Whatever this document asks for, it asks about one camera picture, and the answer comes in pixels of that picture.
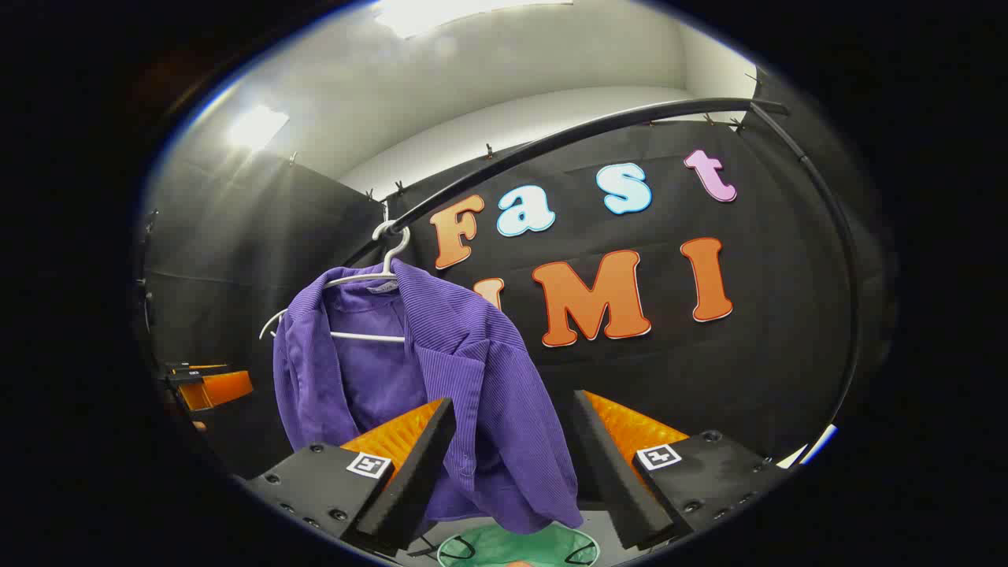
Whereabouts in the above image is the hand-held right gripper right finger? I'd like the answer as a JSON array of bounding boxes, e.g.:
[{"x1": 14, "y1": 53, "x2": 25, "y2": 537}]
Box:
[{"x1": 571, "y1": 390, "x2": 796, "y2": 550}]

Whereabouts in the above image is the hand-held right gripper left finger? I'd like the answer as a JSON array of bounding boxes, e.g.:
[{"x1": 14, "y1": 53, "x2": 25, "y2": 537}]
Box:
[{"x1": 244, "y1": 398, "x2": 458, "y2": 556}]

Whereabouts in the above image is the purple corduroy jacket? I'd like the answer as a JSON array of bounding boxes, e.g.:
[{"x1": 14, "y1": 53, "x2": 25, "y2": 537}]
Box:
[{"x1": 272, "y1": 258, "x2": 585, "y2": 536}]

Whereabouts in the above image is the green laundry hamper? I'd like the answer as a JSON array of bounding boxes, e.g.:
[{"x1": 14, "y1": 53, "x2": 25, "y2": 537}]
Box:
[{"x1": 435, "y1": 521, "x2": 601, "y2": 567}]

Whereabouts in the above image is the white clothes hanger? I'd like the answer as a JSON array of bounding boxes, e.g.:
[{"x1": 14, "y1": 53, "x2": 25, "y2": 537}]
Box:
[{"x1": 258, "y1": 223, "x2": 412, "y2": 345}]

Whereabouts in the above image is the plain black backdrop cloth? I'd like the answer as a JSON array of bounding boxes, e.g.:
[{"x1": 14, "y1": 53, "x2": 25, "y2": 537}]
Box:
[{"x1": 134, "y1": 150, "x2": 387, "y2": 481}]

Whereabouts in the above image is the ceiling light panel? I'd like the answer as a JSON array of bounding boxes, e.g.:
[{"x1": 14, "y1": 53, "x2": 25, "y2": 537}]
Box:
[
  {"x1": 370, "y1": 0, "x2": 576, "y2": 40},
  {"x1": 227, "y1": 105, "x2": 291, "y2": 152}
]

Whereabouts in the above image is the black clothes rail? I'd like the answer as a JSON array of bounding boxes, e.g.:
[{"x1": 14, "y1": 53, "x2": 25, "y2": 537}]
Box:
[{"x1": 340, "y1": 96, "x2": 863, "y2": 442}]

